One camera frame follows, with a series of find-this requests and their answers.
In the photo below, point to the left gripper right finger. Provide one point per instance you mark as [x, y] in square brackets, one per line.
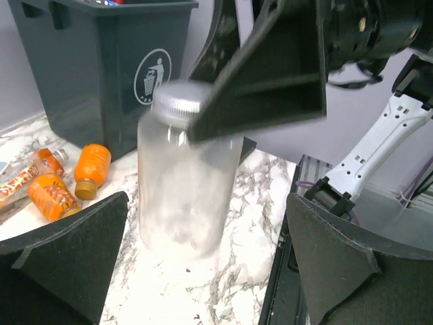
[350, 275]

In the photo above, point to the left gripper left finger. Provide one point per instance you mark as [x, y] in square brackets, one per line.
[60, 273]

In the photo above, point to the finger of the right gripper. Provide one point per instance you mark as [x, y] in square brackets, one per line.
[221, 43]

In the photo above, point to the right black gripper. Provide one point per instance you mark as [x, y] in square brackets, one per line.
[278, 75]

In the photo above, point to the orange juice bottle patterned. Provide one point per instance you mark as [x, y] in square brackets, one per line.
[52, 197]

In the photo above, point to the plain orange juice bottle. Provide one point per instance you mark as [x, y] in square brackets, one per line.
[91, 170]

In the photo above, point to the clear jar silver lid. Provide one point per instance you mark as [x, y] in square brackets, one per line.
[184, 188]

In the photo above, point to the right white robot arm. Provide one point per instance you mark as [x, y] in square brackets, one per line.
[408, 109]

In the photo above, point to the dark green plastic bin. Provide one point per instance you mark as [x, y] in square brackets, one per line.
[96, 66]

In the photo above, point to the black foam pad right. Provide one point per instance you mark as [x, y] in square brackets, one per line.
[248, 147]

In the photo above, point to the crushed orange label bottle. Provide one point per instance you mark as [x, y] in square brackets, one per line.
[41, 162]

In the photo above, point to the white power bank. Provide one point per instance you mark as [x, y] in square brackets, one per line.
[4, 167]

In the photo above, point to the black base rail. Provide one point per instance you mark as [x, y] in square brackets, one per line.
[284, 301]

